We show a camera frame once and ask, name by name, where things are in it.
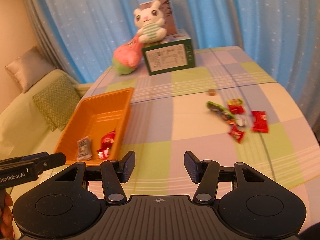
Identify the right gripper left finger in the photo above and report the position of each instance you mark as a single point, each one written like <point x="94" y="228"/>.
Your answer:
<point x="113" y="174"/>

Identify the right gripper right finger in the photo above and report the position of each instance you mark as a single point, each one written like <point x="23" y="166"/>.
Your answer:
<point x="204" y="173"/>

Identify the red crinkled snack packet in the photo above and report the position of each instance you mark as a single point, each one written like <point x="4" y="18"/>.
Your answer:
<point x="106" y="145"/>

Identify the clear grey snack pack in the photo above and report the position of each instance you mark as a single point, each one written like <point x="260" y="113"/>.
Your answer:
<point x="84" y="149"/>

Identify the dark red foil candy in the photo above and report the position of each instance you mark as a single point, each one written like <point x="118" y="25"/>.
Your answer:
<point x="236" y="134"/>

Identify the green white snack bag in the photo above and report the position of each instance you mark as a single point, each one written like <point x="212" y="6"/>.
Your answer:
<point x="226" y="115"/>

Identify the small red candy packet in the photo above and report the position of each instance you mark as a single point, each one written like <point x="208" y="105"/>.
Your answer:
<point x="236" y="109"/>

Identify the yellow green candy packet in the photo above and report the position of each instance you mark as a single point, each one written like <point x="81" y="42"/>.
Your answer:
<point x="237" y="101"/>

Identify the small brown candy cube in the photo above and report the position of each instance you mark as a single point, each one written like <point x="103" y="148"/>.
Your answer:
<point x="212" y="92"/>

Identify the left hand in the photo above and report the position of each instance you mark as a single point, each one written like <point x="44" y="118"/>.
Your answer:
<point x="6" y="216"/>

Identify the orange plastic tray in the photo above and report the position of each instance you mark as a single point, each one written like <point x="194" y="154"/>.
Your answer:
<point x="94" y="117"/>

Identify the checkered tablecloth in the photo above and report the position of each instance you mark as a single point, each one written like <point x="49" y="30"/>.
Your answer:
<point x="169" y="117"/>

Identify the green zigzag cushion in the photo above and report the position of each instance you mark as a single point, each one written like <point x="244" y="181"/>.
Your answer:
<point x="57" y="102"/>

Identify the grey satin cushion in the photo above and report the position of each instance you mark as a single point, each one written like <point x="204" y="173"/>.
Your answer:
<point x="29" y="68"/>

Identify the pink starfish plush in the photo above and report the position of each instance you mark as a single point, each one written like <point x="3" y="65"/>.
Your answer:
<point x="127" y="57"/>

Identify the green carton box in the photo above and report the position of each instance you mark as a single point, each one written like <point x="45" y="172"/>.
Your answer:
<point x="174" y="52"/>

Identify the brown printed box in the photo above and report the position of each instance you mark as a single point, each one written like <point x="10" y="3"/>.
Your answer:
<point x="168" y="16"/>

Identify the white bunny plush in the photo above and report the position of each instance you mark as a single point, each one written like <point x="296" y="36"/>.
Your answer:
<point x="150" y="23"/>

